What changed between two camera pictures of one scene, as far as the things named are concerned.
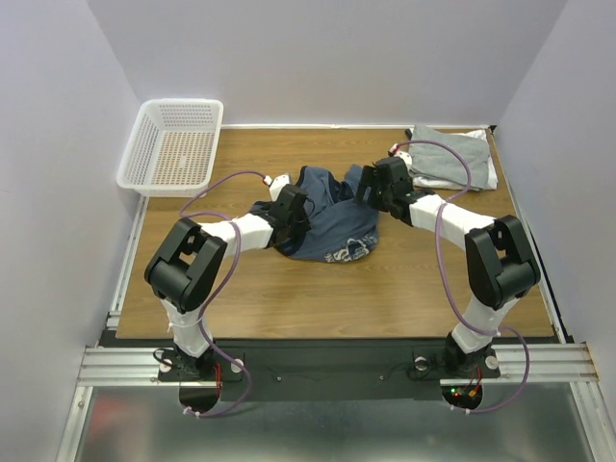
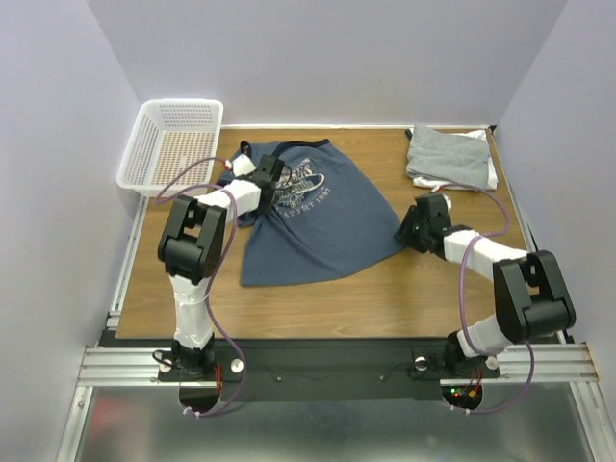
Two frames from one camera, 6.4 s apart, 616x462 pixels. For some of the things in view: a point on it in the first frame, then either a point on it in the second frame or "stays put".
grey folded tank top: x=438 y=162 stays put
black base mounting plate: x=352 y=371 stays put
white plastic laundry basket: x=173 y=147 stays put
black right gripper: x=369 y=186 to x=410 y=227
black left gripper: x=302 y=226 to x=266 y=208
